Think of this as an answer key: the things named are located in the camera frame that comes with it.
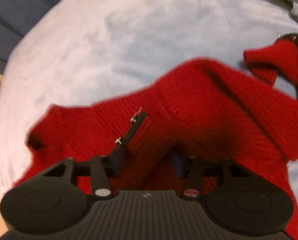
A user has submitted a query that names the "red knit cardigan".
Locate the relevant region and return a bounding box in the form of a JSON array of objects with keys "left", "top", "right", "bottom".
[{"left": 1, "top": 33, "right": 298, "bottom": 239}]

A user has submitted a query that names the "light blue fleece bed sheet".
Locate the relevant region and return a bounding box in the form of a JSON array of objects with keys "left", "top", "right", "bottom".
[{"left": 0, "top": 0, "right": 298, "bottom": 195}]

